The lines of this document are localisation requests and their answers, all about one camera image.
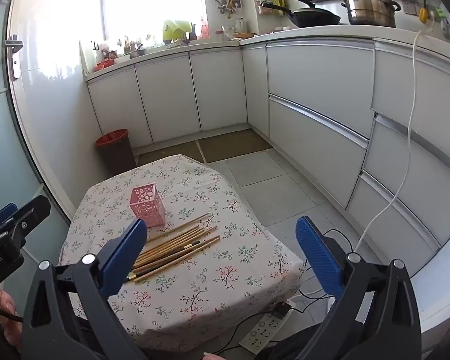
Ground stainless steel steamer pot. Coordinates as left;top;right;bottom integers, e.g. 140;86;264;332
342;0;401;28

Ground black wok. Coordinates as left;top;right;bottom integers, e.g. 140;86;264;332
260;0;341;29

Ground white cable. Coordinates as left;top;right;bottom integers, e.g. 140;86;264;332
353;10;436;253

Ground brown floor mat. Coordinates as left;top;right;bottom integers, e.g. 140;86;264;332
138;129;272;166

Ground person's left hand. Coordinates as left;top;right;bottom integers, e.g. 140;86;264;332
0;286;23;353

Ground red rimmed trash bin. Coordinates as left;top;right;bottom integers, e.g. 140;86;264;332
95;128;136;176

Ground metal door handle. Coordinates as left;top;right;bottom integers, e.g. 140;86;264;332
4;34;23;80

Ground black tipped chopstick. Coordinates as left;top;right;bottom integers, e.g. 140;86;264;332
125;241;201;283

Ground pink perforated utensil holder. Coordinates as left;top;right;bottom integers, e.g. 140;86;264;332
128;183;166;228

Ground green plastic container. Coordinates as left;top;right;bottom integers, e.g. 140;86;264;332
162;20;192;44

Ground white kitchen cabinets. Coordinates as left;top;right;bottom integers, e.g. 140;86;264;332
88;37;450;274

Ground black cable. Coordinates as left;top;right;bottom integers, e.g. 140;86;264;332
213;227;355;357

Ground floral tablecloth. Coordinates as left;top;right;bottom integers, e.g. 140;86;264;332
59;154;305;352

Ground white power strip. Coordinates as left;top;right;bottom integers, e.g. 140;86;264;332
239;297;298;355

